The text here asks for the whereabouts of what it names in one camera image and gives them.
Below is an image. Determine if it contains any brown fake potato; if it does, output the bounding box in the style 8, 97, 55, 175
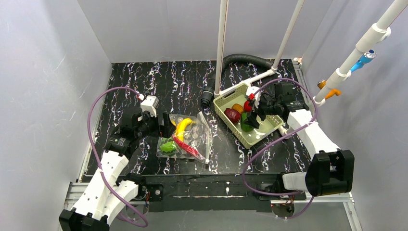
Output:
231, 103, 245, 114

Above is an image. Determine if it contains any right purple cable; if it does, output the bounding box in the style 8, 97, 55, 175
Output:
242, 78, 319, 220

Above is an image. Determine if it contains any yellow fake banana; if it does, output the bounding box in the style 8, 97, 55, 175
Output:
175, 118, 195, 141

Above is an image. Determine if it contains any white pvc pipe right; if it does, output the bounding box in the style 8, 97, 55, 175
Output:
312, 0, 408, 106

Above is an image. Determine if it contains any clear zip top bag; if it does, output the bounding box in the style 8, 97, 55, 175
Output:
156, 111, 213, 164

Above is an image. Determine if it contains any dark red fake fruit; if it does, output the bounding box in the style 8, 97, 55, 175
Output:
224, 108, 241, 124

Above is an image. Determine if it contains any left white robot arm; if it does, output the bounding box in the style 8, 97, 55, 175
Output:
59, 111, 176, 231

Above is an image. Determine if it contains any red fake chili pepper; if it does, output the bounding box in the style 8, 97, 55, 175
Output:
172, 135, 205, 161

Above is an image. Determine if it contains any purple cable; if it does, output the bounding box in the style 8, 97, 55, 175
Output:
242, 78, 319, 220
87, 87, 149, 229

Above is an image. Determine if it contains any red fake apple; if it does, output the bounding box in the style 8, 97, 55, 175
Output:
243, 101, 252, 112

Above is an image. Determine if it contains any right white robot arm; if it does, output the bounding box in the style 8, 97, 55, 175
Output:
243, 82, 355, 196

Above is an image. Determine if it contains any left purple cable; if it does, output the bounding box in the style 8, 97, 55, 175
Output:
87, 87, 149, 229

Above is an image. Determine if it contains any black corrugated hose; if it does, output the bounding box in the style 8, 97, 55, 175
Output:
201, 53, 274, 108

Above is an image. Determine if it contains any light green plastic basket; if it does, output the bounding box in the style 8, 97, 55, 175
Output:
213, 83, 284, 149

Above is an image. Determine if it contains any white pvc pipe frame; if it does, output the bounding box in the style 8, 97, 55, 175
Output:
214, 0, 306, 98

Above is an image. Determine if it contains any orange clamp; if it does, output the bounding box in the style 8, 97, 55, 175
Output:
317, 79, 342, 101

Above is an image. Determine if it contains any green fake pepper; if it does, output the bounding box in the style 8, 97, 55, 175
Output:
240, 112, 254, 132

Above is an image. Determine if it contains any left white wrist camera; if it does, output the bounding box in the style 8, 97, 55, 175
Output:
140, 95, 159, 117

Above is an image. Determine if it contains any aluminium frame rail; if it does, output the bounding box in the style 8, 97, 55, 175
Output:
59, 181, 362, 231

